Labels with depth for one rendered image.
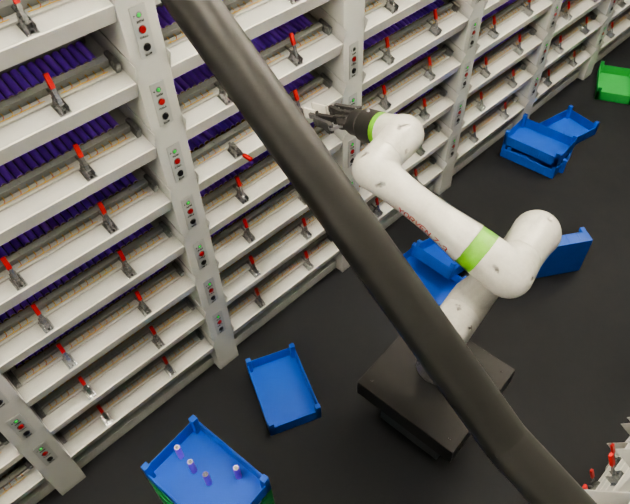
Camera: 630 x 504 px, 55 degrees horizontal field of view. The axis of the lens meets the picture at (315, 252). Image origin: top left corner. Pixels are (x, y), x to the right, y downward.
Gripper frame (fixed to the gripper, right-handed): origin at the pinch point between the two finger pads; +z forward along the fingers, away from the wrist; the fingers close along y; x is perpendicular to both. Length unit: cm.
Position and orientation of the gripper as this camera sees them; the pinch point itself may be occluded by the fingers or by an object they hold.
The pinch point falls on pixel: (315, 111)
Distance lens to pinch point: 186.5
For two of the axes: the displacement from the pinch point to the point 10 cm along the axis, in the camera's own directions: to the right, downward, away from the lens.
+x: -2.0, -7.7, -6.0
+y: 7.2, -5.4, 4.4
